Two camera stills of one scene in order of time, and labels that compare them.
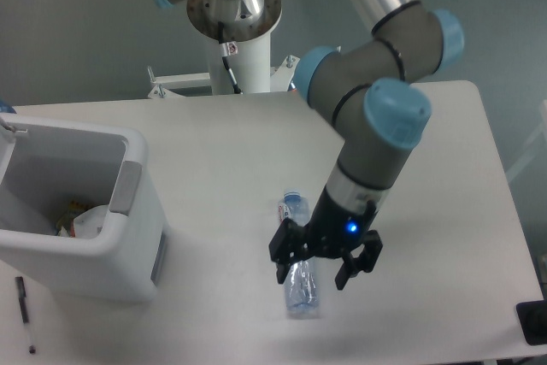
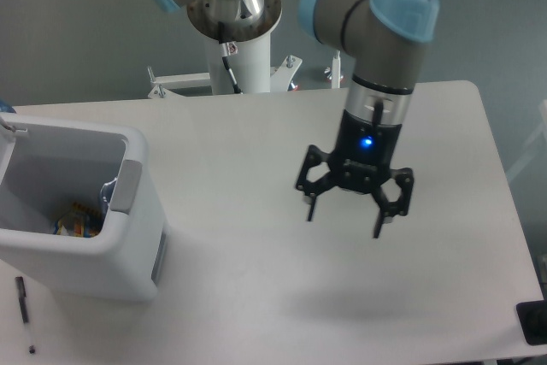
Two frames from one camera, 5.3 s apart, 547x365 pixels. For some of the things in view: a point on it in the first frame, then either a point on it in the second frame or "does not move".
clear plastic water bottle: [302, 285] -> [106, 192]
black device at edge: [532, 316] does not move
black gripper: [333, 231] -> [362, 162]
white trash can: [79, 211] does not move
